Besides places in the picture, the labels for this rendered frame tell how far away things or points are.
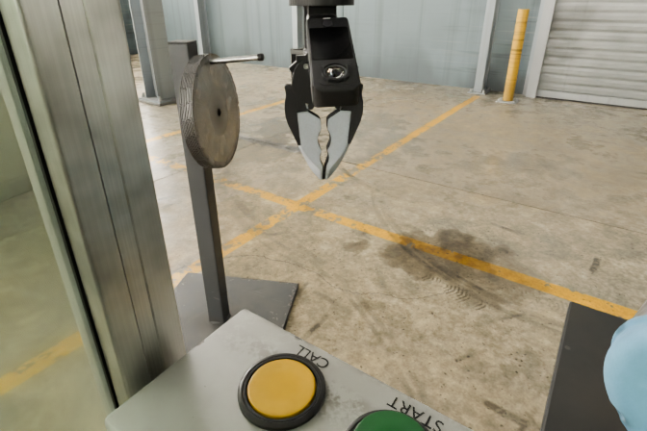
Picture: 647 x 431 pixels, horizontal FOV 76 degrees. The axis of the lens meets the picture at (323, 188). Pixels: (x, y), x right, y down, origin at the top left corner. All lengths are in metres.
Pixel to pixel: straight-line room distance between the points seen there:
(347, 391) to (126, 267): 0.14
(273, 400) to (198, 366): 0.06
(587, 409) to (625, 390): 0.21
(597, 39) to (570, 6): 0.48
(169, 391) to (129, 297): 0.06
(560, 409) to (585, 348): 0.10
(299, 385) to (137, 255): 0.12
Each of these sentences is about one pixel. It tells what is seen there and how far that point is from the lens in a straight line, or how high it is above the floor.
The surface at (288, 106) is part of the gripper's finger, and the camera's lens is 0.48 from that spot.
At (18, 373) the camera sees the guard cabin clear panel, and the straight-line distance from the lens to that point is 0.28.
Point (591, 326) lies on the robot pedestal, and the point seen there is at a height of 0.75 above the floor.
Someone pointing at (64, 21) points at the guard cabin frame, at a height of 1.10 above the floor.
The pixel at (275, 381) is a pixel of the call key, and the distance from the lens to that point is 0.27.
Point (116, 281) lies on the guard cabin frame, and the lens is 0.25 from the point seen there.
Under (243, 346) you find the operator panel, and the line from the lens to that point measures 0.30.
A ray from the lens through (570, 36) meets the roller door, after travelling 5.71.
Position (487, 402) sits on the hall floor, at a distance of 1.49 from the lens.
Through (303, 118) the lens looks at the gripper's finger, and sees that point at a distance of 0.48.
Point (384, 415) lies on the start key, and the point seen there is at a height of 0.91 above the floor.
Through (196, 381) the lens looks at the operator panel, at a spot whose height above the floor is 0.90.
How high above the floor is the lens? 1.11
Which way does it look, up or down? 25 degrees down
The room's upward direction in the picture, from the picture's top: straight up
